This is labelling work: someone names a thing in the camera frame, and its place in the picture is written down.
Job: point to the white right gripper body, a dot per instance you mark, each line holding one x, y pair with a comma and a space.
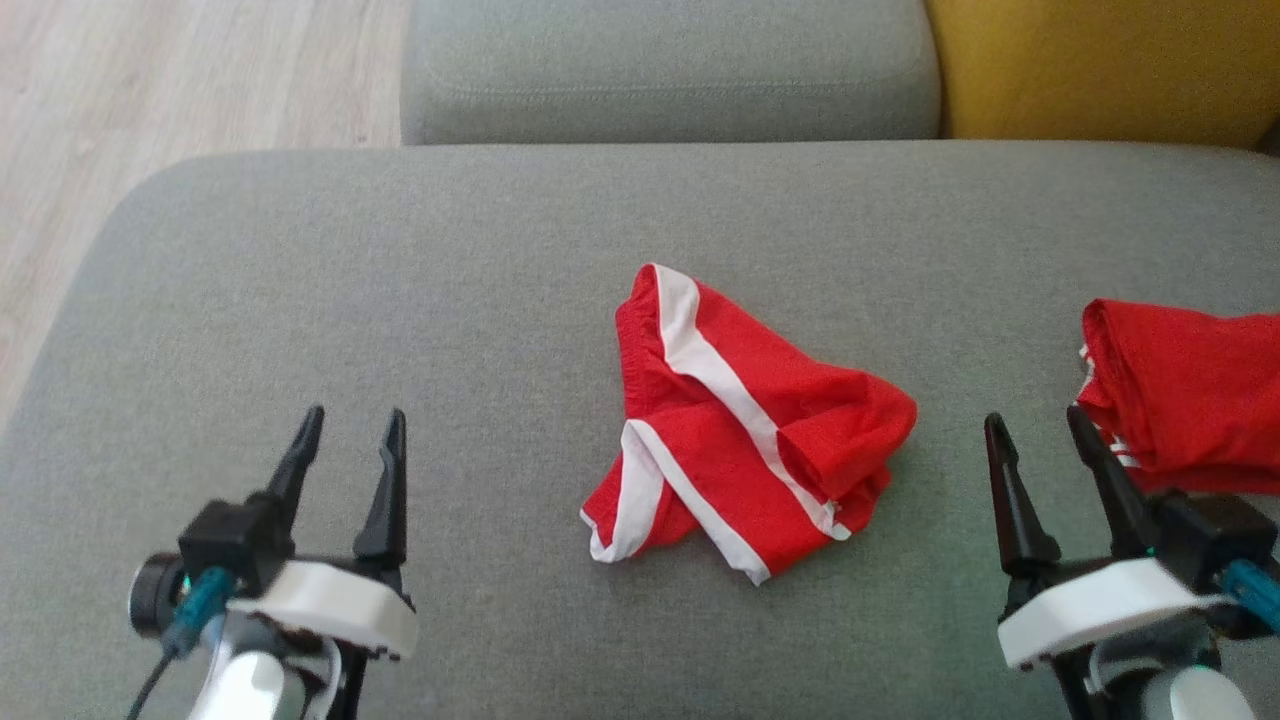
1100, 605

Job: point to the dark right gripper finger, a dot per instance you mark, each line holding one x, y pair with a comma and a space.
1022, 510
1120, 490

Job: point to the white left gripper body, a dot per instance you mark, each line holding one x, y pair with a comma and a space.
340, 605

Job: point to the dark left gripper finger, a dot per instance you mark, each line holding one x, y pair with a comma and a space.
388, 500
295, 465

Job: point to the red Bulls 23 jersey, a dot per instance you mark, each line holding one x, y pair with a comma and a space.
1190, 390

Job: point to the red shorts with white stripes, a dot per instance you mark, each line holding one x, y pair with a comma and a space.
830, 420

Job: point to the grey sofa seat cushion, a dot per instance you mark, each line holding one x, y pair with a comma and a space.
400, 300

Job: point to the mustard yellow sofa cushion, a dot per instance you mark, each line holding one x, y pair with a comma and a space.
1110, 60

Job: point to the grey sofa back cushion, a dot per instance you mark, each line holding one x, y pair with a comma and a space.
670, 70

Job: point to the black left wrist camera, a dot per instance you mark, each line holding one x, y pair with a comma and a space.
235, 540

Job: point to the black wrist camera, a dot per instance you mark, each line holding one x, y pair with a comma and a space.
235, 540
1215, 530

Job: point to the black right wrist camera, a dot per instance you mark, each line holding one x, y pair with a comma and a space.
1215, 530

